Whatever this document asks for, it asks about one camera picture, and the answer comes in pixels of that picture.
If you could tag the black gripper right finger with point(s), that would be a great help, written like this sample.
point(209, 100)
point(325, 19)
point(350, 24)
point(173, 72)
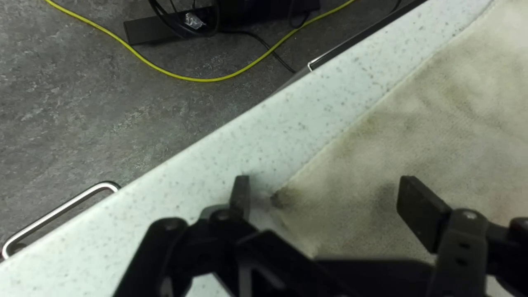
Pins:
point(472, 247)

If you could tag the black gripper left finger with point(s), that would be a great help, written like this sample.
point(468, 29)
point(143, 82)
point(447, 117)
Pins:
point(181, 257)

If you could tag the stained beige cloth towel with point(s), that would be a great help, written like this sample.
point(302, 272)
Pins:
point(429, 137)

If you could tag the black desk base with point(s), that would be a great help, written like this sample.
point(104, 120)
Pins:
point(165, 29)

